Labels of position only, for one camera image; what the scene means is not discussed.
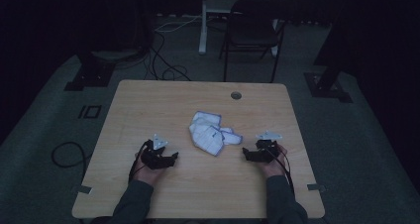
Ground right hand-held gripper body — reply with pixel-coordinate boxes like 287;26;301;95
255;130;283;163

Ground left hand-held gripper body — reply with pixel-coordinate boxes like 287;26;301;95
141;133;173;170

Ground white cloth with blue grid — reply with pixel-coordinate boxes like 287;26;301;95
188;110;244;158

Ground person's left hand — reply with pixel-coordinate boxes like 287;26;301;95
133;156;167;187

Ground person's right hand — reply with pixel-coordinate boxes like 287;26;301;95
260;144;289;179

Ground grey tape piece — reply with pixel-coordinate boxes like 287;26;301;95
306;182;327;193

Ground black metal stand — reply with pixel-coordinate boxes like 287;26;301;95
63;0;151;92
303;0;354;104

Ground grey round stand base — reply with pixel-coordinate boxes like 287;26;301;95
90;49;141;62

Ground black folding chair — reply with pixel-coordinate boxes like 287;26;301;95
218;0;292;83

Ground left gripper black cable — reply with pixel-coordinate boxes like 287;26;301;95
128;140;151;182

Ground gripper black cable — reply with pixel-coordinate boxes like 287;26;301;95
266;147;295;196
128;140;151;182

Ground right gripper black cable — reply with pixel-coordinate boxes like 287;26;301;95
266;147;295;196

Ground black looped floor cable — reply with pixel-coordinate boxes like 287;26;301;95
51;141;89;182

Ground black floor cables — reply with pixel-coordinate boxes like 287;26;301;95
144;30;192;82

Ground white floor cable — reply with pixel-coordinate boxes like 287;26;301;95
154;15;203;34

